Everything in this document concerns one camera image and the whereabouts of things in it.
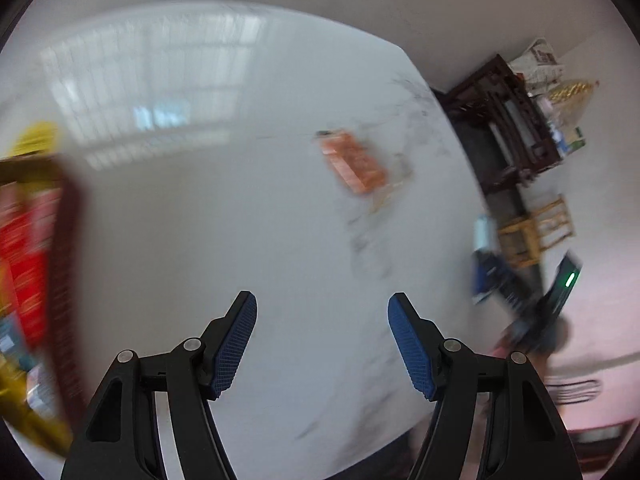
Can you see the person's pink shirt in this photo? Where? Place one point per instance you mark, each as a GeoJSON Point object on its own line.
{"type": "Point", "coordinates": [600, 360]}

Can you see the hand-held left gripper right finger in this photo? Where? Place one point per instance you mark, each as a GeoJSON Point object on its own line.
{"type": "Point", "coordinates": [411, 345]}

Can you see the yellow snack packet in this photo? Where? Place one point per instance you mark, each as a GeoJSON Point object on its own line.
{"type": "Point", "coordinates": [35, 137]}

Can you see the red snack packet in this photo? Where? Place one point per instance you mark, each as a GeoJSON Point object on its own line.
{"type": "Point", "coordinates": [35, 270]}

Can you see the green white box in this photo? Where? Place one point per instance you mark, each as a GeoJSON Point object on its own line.
{"type": "Point", "coordinates": [574, 140]}

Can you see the maroon snack box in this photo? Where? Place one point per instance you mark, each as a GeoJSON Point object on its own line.
{"type": "Point", "coordinates": [67, 260]}

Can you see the fried dough twist packet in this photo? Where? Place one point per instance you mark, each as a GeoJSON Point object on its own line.
{"type": "Point", "coordinates": [352, 162]}

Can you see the light wooden stool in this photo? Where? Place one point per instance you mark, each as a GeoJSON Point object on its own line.
{"type": "Point", "coordinates": [535, 232]}

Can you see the white printed paper bag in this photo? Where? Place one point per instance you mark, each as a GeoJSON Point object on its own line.
{"type": "Point", "coordinates": [540, 60]}

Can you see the dark wooden side table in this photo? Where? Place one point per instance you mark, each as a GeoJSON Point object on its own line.
{"type": "Point", "coordinates": [505, 125]}

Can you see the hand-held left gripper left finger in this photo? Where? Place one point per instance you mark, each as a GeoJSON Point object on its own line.
{"type": "Point", "coordinates": [234, 345]}

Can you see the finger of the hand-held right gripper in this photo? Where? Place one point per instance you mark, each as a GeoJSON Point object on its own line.
{"type": "Point", "coordinates": [484, 232]}
{"type": "Point", "coordinates": [487, 277]}

